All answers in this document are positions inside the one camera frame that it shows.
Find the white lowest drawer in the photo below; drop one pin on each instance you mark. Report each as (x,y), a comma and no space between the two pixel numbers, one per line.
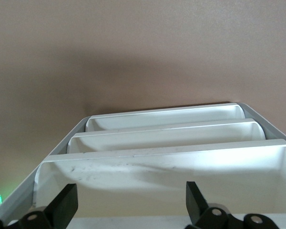
(157,118)

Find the white highest drawer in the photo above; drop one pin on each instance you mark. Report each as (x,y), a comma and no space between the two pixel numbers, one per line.
(157,171)

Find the white middle drawer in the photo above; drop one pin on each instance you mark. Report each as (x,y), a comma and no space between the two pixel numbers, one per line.
(157,138)

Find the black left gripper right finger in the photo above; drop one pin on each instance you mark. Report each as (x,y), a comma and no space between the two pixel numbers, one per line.
(197,210)

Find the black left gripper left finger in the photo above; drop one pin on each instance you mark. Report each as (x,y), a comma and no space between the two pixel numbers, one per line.
(62,207)

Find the white drawer cabinet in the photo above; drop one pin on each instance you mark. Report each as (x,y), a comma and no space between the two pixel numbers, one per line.
(14,202)

